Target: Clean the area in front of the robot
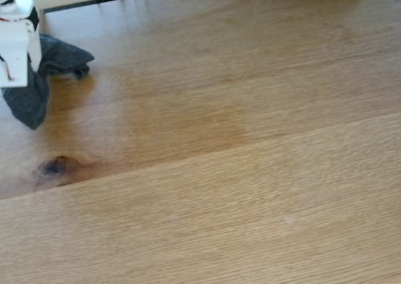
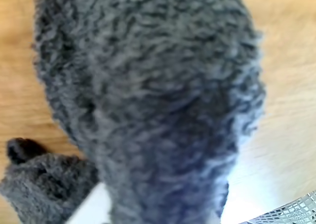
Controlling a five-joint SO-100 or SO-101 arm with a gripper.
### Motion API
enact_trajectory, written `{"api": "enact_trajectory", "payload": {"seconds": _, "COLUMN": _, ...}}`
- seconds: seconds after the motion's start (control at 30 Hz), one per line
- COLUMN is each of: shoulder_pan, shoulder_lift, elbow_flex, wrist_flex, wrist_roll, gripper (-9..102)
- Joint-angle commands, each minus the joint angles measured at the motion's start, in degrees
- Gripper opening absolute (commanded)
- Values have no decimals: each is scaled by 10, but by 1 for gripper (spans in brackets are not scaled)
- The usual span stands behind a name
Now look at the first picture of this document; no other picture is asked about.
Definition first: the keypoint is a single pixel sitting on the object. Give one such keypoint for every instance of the dark grey terry cloth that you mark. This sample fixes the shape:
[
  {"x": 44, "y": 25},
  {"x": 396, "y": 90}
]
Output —
[{"x": 28, "y": 105}]

